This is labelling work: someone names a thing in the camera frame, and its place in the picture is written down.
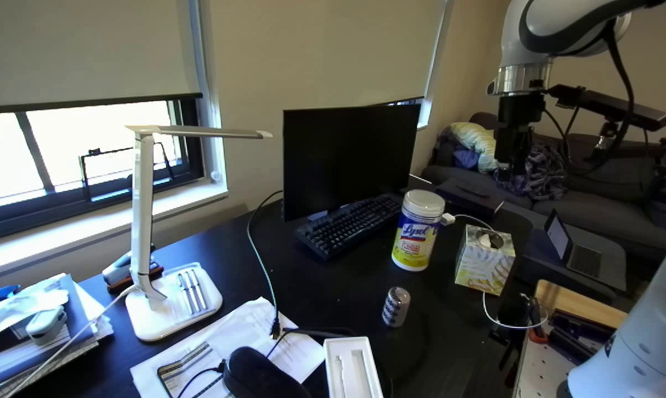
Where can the pale yellow pillow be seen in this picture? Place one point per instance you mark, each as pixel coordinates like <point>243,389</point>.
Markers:
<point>476,140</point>

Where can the black keyboard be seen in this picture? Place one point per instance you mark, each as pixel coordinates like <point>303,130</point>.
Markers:
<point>346,223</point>

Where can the small white gadget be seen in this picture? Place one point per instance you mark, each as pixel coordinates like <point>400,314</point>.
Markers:
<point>46,324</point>

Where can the white charger head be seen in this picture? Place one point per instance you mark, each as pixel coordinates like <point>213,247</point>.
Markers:
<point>447,216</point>

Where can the wide beige roller blind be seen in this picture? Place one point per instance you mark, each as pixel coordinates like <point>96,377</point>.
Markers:
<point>80,44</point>

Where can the white paper sheets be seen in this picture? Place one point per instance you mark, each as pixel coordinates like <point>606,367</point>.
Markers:
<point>243,324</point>

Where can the white rectangular case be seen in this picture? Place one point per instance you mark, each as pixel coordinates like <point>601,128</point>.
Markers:
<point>353,367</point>

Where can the stack of books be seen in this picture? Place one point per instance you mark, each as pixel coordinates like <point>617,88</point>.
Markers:
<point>14,361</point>

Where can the open grey laptop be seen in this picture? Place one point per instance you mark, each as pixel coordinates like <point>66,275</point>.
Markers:
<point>588,257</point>

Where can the black frame outside window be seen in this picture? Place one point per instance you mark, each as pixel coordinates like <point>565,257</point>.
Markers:
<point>124,190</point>

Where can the dark window frame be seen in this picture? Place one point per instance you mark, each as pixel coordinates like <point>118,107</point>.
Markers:
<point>36,157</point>

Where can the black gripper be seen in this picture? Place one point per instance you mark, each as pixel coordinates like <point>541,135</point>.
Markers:
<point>520,114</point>

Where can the white perforated board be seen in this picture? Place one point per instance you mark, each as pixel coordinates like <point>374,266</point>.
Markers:
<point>543,371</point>

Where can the yellow patterned tissue box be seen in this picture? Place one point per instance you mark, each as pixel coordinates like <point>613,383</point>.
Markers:
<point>483,266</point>

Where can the white desk lamp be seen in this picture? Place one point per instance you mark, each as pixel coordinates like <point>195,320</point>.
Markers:
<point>142,222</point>

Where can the Lysol wipes canister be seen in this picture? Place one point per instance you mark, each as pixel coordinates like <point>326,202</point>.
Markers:
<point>417,244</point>

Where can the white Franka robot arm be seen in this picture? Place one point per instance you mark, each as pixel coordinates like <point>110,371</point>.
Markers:
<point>537,30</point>

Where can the black rounded pouch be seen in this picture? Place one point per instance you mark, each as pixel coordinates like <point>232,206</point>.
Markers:
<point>262,377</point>

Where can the dark grey sofa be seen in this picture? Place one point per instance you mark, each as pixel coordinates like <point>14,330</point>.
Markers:
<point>611,199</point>

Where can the small striped cylinder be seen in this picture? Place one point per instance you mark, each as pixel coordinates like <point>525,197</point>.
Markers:
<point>395,306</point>

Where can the black tools bundle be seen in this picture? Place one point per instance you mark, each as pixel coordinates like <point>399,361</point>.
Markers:
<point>578,335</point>

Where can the light wooden board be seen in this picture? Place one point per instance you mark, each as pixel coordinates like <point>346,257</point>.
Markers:
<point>575,302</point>

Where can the grey and red stapler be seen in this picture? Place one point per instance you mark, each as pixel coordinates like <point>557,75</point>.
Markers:
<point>122,269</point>

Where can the black computer monitor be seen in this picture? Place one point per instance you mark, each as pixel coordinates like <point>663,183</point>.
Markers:
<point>346,156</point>

